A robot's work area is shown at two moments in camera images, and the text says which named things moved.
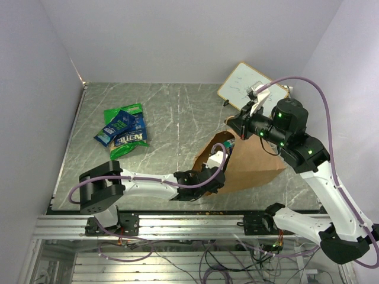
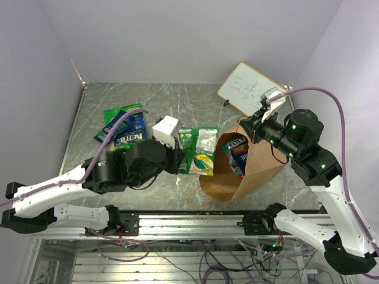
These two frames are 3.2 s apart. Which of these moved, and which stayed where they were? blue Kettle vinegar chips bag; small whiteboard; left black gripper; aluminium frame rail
Moved: left black gripper
Stayed: aluminium frame rail; blue Kettle vinegar chips bag; small whiteboard
